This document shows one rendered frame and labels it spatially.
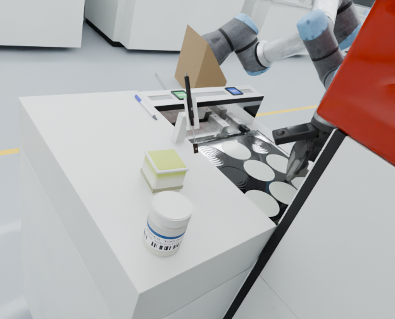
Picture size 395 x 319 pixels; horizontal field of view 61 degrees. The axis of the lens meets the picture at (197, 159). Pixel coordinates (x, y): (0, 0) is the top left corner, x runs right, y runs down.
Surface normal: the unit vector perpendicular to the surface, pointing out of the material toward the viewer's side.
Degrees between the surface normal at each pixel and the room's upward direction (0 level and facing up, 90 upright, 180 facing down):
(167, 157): 0
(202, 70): 90
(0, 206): 0
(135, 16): 90
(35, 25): 90
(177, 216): 0
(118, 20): 90
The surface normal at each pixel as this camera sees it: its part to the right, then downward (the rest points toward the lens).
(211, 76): 0.40, 0.62
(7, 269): 0.27, -0.79
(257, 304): -0.76, 0.18
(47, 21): 0.59, 0.59
